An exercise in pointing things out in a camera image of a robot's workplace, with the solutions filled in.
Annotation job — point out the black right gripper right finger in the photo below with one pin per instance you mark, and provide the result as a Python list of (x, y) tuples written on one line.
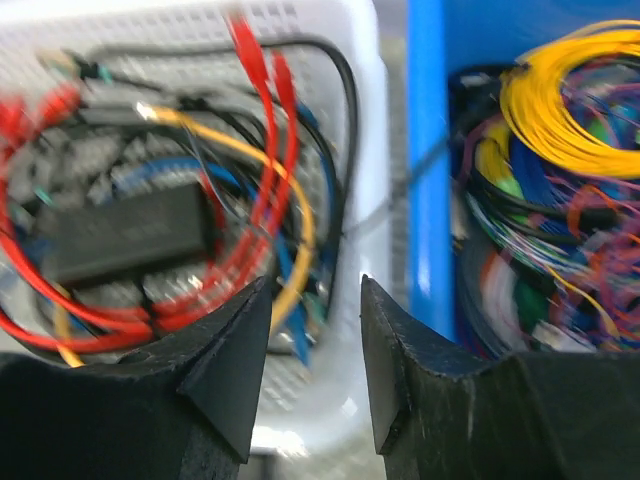
[(439, 412)]

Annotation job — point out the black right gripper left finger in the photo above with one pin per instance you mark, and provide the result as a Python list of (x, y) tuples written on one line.
[(182, 407)]

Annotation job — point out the black Mercury network switch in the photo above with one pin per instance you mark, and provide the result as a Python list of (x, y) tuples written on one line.
[(130, 237)]

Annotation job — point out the white plastic basket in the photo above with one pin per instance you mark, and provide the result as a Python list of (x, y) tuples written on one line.
[(296, 418)]

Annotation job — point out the blue plastic bin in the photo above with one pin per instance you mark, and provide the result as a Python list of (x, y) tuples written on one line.
[(445, 36)]

